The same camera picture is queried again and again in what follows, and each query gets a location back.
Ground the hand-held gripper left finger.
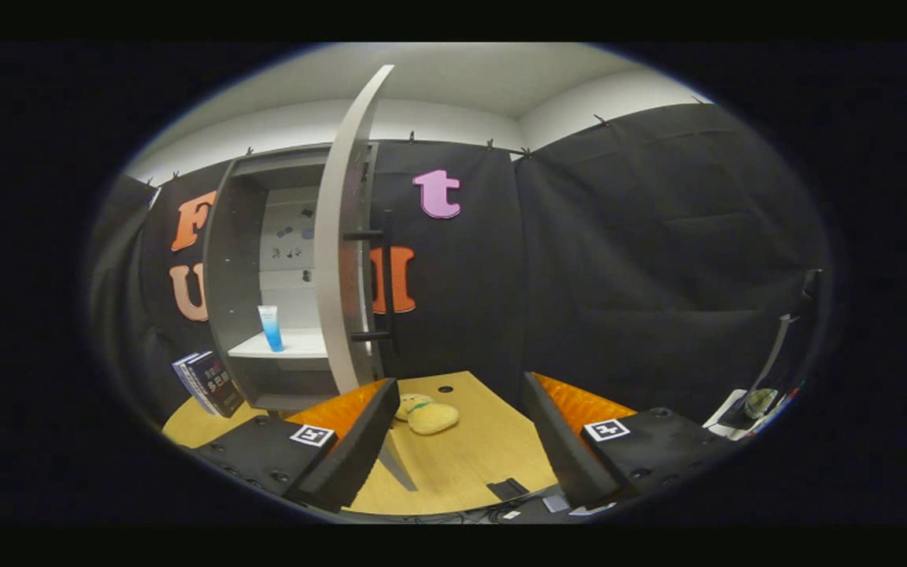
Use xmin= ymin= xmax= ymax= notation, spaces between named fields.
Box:
xmin=186 ymin=376 xmax=401 ymax=514

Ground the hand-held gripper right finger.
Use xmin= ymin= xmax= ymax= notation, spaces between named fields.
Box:
xmin=522 ymin=372 xmax=738 ymax=511

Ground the blue and white tube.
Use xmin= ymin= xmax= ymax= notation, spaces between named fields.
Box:
xmin=257 ymin=306 xmax=284 ymax=353

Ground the white cabinet door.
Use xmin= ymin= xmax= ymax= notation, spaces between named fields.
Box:
xmin=314 ymin=65 xmax=419 ymax=493

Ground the flat black device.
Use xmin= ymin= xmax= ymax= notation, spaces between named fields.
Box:
xmin=487 ymin=477 xmax=531 ymax=502

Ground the yellow plush toy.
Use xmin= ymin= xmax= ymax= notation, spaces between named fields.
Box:
xmin=393 ymin=393 xmax=461 ymax=436

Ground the dark blue book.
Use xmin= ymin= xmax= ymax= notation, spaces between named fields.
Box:
xmin=186 ymin=351 xmax=246 ymax=418

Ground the white side table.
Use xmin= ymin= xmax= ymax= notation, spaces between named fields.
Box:
xmin=704 ymin=387 xmax=785 ymax=438

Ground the black backdrop cloth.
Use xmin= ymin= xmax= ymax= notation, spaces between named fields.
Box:
xmin=87 ymin=102 xmax=832 ymax=430

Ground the light blue book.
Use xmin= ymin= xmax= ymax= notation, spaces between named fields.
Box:
xmin=172 ymin=354 xmax=214 ymax=414

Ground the green and white object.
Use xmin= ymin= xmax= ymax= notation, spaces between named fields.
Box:
xmin=743 ymin=387 xmax=779 ymax=420

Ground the thin metal stand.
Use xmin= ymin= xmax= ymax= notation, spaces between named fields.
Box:
xmin=753 ymin=268 xmax=823 ymax=395

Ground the dark grey cabinet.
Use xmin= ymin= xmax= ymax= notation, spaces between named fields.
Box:
xmin=203 ymin=142 xmax=379 ymax=412

